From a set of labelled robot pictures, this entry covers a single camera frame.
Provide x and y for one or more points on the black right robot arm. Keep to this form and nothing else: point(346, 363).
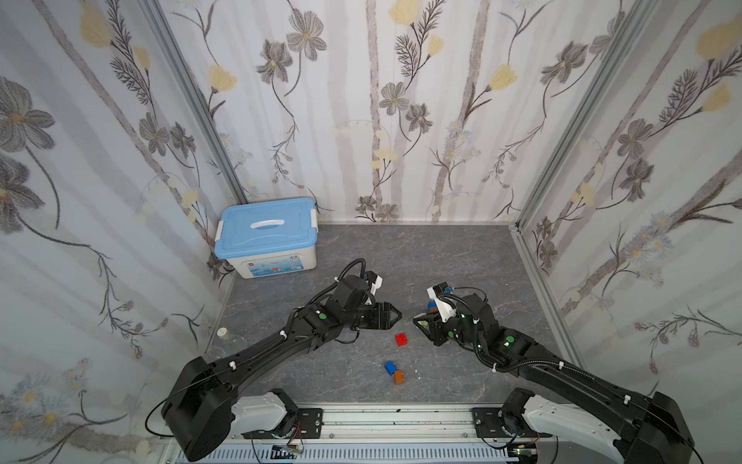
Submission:
point(623, 425)

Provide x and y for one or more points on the aluminium frame corner post left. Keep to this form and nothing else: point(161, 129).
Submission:
point(189, 88)

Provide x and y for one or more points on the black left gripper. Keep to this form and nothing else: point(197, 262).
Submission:
point(371, 313)

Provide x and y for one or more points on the orange lego brick lower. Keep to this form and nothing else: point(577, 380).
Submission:
point(398, 377)

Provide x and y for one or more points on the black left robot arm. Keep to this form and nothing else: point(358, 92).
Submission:
point(206, 404)

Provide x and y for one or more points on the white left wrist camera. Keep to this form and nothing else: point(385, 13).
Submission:
point(375, 282)

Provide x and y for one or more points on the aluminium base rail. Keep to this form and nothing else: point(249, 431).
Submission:
point(401, 433)

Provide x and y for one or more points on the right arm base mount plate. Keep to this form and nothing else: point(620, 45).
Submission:
point(489, 424)

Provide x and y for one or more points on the blue lid storage box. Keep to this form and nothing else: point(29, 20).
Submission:
point(269, 238)

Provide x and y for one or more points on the red lego brick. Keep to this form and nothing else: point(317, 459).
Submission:
point(401, 339)

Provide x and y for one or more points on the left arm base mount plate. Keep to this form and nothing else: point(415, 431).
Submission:
point(304, 423)

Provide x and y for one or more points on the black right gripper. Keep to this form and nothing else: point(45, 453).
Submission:
point(438, 328)

